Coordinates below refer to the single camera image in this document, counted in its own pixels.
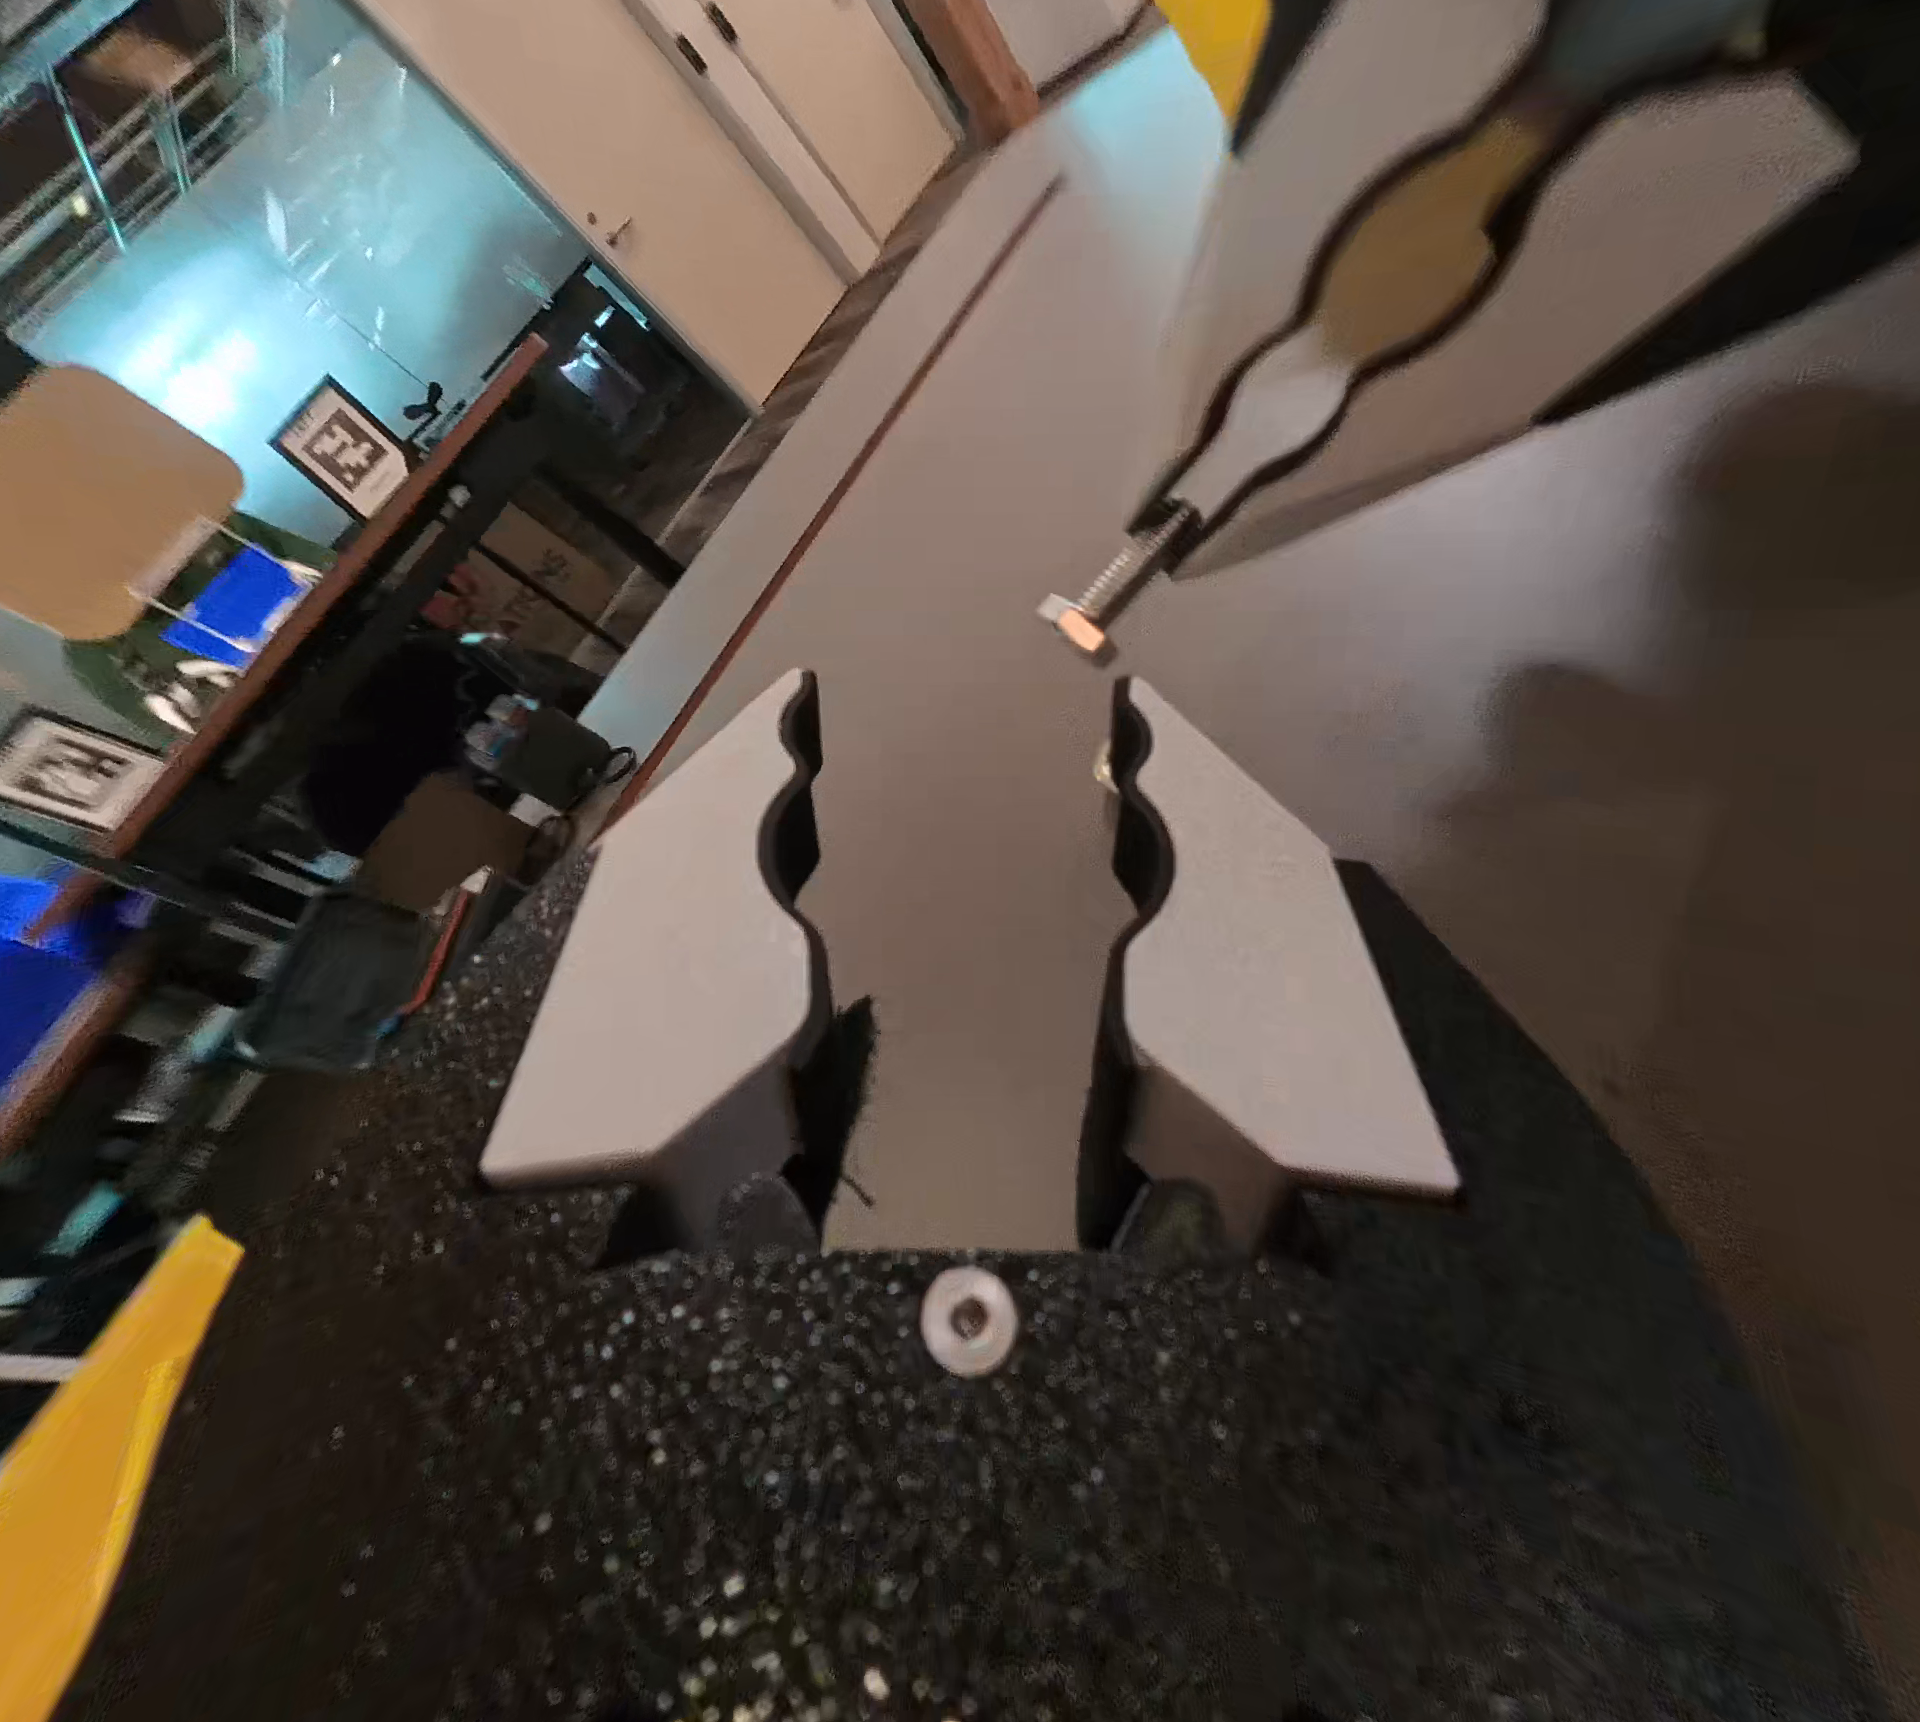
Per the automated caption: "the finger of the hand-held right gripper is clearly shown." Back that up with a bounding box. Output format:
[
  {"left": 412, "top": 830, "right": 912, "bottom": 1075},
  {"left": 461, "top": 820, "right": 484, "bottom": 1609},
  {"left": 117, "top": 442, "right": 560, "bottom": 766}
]
[
  {"left": 1142, "top": 69, "right": 1865, "bottom": 584},
  {"left": 1130, "top": 0, "right": 1573, "bottom": 532}
]

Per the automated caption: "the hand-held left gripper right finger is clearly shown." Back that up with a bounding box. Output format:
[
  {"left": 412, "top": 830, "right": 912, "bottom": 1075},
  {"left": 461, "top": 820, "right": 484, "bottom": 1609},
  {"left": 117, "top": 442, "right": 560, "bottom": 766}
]
[{"left": 1090, "top": 677, "right": 1464, "bottom": 1260}]

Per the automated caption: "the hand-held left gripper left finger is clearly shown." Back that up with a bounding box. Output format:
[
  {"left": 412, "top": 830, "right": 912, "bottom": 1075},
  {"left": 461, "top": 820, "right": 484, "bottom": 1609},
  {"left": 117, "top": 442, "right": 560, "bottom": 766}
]
[{"left": 476, "top": 668, "right": 838, "bottom": 1260}]

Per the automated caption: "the steel hex bolt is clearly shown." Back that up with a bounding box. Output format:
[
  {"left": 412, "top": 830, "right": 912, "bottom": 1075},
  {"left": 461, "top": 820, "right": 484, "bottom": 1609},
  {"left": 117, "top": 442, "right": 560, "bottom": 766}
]
[{"left": 1039, "top": 502, "right": 1211, "bottom": 672}]

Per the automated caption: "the cardboard box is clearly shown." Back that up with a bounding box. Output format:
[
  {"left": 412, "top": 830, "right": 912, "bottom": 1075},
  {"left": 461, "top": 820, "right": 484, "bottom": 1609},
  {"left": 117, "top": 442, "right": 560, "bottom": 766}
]
[{"left": 363, "top": 774, "right": 531, "bottom": 919}]

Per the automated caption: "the blue plastic bin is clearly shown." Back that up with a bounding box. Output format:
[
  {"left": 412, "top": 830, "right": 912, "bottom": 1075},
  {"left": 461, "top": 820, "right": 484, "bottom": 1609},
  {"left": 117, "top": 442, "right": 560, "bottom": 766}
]
[
  {"left": 0, "top": 870, "right": 158, "bottom": 1108},
  {"left": 158, "top": 542, "right": 329, "bottom": 662}
]

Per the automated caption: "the white door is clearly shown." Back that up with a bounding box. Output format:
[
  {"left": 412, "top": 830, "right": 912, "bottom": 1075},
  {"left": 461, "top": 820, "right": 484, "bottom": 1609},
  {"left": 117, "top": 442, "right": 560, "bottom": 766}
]
[{"left": 546, "top": 0, "right": 969, "bottom": 246}]

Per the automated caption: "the black and white marker card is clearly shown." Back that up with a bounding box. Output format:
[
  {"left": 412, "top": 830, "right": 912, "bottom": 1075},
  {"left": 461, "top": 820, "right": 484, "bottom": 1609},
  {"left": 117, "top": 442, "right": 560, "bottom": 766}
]
[
  {"left": 270, "top": 375, "right": 412, "bottom": 525},
  {"left": 0, "top": 708, "right": 169, "bottom": 835}
]

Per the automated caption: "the glass partition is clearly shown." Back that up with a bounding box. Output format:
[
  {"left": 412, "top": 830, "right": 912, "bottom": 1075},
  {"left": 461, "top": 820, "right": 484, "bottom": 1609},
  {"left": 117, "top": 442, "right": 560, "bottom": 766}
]
[{"left": 0, "top": 0, "right": 749, "bottom": 705}]

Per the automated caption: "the black frame wooden table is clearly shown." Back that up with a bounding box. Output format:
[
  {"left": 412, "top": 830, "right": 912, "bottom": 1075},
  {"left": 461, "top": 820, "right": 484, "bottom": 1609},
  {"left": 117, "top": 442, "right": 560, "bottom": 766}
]
[{"left": 0, "top": 331, "right": 691, "bottom": 1155}]

